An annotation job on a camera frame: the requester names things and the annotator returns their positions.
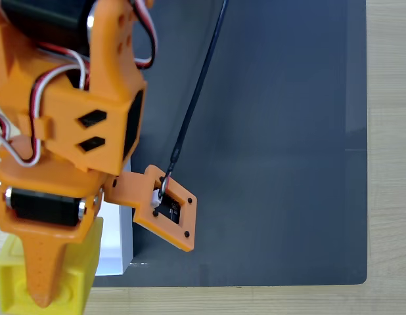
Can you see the yellow toy block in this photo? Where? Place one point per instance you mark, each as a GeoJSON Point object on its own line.
{"type": "Point", "coordinates": [81, 262]}

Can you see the white open cardboard box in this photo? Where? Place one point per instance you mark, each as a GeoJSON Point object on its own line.
{"type": "Point", "coordinates": [125, 236]}

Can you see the dark grey table mat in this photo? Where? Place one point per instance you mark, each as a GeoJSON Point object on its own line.
{"type": "Point", "coordinates": [272, 131]}

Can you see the orange camera mount with board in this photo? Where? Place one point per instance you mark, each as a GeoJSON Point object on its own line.
{"type": "Point", "coordinates": [140, 190]}

